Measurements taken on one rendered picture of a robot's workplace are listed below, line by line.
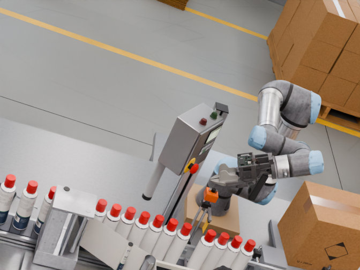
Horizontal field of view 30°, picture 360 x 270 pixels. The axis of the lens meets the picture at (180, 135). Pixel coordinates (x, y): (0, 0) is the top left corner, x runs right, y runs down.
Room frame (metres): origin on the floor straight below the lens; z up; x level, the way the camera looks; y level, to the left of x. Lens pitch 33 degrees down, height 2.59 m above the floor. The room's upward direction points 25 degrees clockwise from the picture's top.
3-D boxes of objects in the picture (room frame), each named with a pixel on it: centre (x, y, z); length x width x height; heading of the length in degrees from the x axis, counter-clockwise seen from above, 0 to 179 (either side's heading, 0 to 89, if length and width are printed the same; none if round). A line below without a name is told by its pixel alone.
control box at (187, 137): (1.90, -0.04, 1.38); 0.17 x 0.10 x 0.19; 160
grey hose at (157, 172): (1.90, 0.01, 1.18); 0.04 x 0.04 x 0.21
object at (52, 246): (1.65, 0.22, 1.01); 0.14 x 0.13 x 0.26; 105
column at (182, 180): (1.98, -0.09, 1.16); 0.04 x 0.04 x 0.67; 15
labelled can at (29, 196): (1.70, 0.38, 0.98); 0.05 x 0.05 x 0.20
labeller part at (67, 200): (1.64, 0.22, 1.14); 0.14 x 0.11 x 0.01; 105
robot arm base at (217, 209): (2.31, -0.25, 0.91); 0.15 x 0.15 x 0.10
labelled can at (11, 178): (1.68, 0.45, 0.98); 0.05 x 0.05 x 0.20
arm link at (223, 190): (2.31, -0.25, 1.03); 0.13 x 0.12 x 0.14; 94
